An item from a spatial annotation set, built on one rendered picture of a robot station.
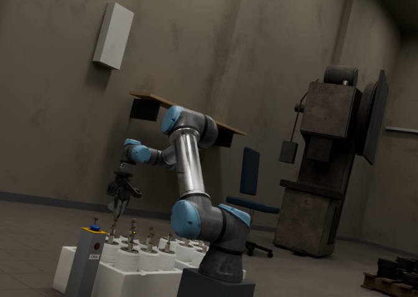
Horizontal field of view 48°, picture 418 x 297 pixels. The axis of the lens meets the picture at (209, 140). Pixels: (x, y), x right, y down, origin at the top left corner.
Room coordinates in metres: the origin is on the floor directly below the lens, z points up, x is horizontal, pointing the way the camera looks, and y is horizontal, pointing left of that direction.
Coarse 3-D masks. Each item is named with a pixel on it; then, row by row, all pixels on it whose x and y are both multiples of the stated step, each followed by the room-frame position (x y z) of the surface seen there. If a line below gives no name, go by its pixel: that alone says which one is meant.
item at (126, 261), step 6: (120, 252) 1.91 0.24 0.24; (126, 252) 1.91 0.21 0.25; (120, 258) 1.91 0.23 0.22; (126, 258) 1.90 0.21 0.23; (132, 258) 1.91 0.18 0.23; (138, 258) 1.93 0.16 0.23; (114, 264) 1.93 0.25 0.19; (120, 264) 1.91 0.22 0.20; (126, 264) 1.91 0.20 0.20; (132, 264) 1.92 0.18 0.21; (126, 270) 1.91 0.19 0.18; (132, 270) 1.92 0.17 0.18
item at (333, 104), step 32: (320, 96) 5.87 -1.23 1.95; (352, 96) 5.70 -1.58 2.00; (384, 96) 6.07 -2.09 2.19; (320, 128) 5.84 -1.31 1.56; (352, 128) 5.99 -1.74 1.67; (288, 160) 6.02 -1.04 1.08; (320, 160) 5.85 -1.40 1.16; (352, 160) 6.41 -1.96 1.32; (288, 192) 5.90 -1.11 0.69; (320, 192) 5.70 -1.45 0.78; (288, 224) 5.86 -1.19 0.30; (320, 224) 5.69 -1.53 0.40; (320, 256) 5.85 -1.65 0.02
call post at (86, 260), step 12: (84, 240) 1.81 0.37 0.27; (96, 240) 1.81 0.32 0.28; (84, 252) 1.80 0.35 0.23; (96, 252) 1.82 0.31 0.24; (72, 264) 1.83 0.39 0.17; (84, 264) 1.79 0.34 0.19; (96, 264) 1.84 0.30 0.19; (72, 276) 1.82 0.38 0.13; (84, 276) 1.80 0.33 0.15; (72, 288) 1.81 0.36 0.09; (84, 288) 1.81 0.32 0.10
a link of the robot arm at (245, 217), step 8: (224, 208) 1.57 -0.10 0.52; (232, 208) 1.57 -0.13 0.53; (224, 216) 1.55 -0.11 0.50; (232, 216) 1.56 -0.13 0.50; (240, 216) 1.56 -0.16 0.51; (248, 216) 1.58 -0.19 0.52; (224, 224) 1.53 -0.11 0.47; (232, 224) 1.55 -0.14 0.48; (240, 224) 1.56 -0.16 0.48; (248, 224) 1.59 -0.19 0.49; (224, 232) 1.54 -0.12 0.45; (232, 232) 1.55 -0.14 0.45; (240, 232) 1.57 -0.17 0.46; (216, 240) 1.55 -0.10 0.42; (224, 240) 1.56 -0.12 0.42; (232, 240) 1.56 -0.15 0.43; (240, 240) 1.57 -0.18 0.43; (224, 248) 1.56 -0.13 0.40; (232, 248) 1.56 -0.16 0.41; (240, 248) 1.58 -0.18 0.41
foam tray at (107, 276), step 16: (64, 256) 2.06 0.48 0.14; (64, 272) 2.04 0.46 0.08; (112, 272) 1.88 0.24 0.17; (128, 272) 1.89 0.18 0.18; (144, 272) 1.96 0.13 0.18; (160, 272) 2.03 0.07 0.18; (176, 272) 2.10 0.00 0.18; (64, 288) 2.03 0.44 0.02; (96, 288) 1.92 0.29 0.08; (112, 288) 1.87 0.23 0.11; (128, 288) 1.88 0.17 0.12; (144, 288) 1.95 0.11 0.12; (160, 288) 2.03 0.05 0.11; (176, 288) 2.12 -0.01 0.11
